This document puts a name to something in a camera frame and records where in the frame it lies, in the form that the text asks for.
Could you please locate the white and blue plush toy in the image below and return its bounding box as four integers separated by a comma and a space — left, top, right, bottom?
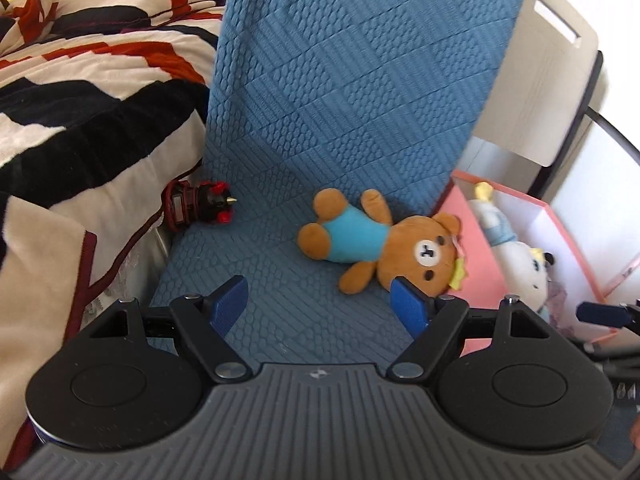
472, 182, 552, 317

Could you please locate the black metal frame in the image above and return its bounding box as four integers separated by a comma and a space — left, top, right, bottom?
530, 51, 640, 202

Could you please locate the red black striped blanket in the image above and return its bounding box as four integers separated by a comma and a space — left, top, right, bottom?
0, 0, 229, 467

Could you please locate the red and black toy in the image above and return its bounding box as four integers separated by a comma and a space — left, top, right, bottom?
163, 179, 238, 234

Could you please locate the pink cardboard box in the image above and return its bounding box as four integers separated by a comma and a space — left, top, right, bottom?
434, 170, 640, 357

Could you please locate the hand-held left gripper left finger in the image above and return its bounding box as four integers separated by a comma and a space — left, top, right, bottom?
90, 276, 252, 385

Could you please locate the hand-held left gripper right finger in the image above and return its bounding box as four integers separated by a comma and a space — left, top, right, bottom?
386, 276, 554, 384

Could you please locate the brown bear plush toy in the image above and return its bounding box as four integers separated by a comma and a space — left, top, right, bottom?
298, 188, 467, 298

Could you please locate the white folding chair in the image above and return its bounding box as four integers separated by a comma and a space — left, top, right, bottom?
469, 0, 602, 169

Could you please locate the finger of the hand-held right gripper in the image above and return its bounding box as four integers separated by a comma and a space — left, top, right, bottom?
575, 301, 634, 331

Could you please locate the blue quilted mat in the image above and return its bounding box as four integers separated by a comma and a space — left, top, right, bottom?
150, 0, 531, 367

